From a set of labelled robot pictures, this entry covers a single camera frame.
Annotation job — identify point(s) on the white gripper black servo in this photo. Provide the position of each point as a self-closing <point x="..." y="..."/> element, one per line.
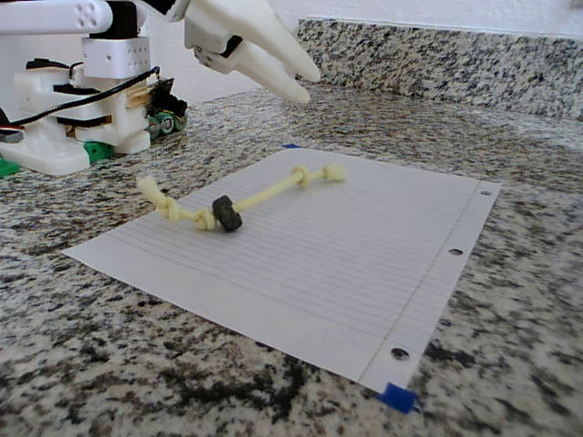
<point x="214" y="38"/>

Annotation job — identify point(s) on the black hex nut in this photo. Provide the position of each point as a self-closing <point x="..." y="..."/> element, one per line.
<point x="228" y="214"/>

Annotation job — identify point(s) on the blue tape piece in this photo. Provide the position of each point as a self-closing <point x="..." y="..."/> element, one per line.
<point x="398" y="397"/>
<point x="289" y="146"/>

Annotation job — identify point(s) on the granite backsplash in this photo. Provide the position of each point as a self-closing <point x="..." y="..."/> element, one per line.
<point x="432" y="59"/>

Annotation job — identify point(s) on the green clamp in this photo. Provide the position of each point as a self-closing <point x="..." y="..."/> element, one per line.
<point x="7" y="168"/>
<point x="98" y="152"/>

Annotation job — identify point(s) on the lined paper sheet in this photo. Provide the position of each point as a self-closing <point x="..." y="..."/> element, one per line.
<point x="341" y="273"/>

